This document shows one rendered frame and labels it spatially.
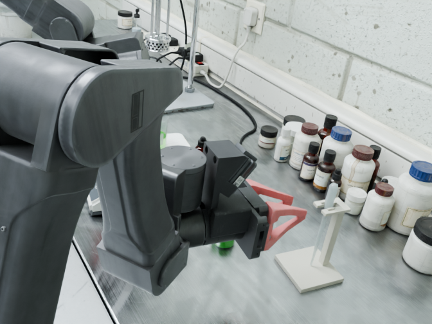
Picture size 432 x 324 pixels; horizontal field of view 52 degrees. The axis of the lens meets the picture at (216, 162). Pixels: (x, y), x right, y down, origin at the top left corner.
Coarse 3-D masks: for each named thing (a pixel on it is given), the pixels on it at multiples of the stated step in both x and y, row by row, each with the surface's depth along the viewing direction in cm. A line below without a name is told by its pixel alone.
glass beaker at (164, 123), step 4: (164, 112) 80; (164, 116) 80; (168, 116) 79; (164, 120) 77; (164, 124) 77; (164, 128) 78; (164, 132) 78; (160, 136) 78; (164, 136) 78; (160, 140) 78; (164, 140) 79; (160, 144) 79; (164, 144) 79
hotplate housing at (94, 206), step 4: (88, 196) 78; (88, 200) 77; (96, 200) 76; (88, 204) 78; (92, 204) 76; (96, 204) 76; (100, 204) 76; (92, 208) 76; (96, 208) 76; (100, 208) 76; (92, 212) 77; (96, 212) 77; (100, 212) 77
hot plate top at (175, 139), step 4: (168, 136) 87; (172, 136) 87; (176, 136) 87; (180, 136) 88; (168, 140) 86; (172, 140) 86; (176, 140) 86; (180, 140) 86; (184, 140) 86; (168, 144) 84; (172, 144) 85; (176, 144) 85; (180, 144) 85; (184, 144) 85; (188, 144) 85
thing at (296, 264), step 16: (336, 208) 65; (336, 224) 68; (288, 256) 73; (304, 256) 73; (320, 256) 72; (288, 272) 70; (304, 272) 70; (320, 272) 70; (336, 272) 71; (304, 288) 67
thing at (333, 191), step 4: (332, 184) 63; (336, 184) 63; (332, 188) 63; (336, 188) 63; (332, 192) 64; (336, 192) 64; (328, 196) 64; (332, 196) 64; (328, 200) 64; (332, 200) 64; (328, 204) 65; (332, 204) 65
